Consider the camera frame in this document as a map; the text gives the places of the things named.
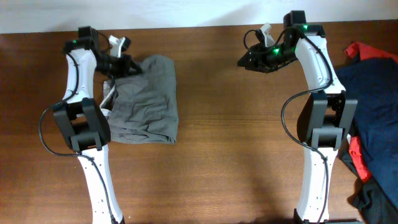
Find dark green garment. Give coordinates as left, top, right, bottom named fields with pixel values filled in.
left=338, top=151, right=397, bottom=224

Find red garment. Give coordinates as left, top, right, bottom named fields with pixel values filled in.
left=343, top=41, right=398, bottom=184

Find grey shorts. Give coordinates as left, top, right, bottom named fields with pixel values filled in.
left=100, top=55, right=179, bottom=144

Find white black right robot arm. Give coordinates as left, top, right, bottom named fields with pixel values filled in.
left=237, top=11, right=358, bottom=223

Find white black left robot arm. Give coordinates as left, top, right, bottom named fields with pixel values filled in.
left=52, top=26, right=142, bottom=223

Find navy blue garment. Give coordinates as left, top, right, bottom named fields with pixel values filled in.
left=336, top=58, right=397, bottom=207

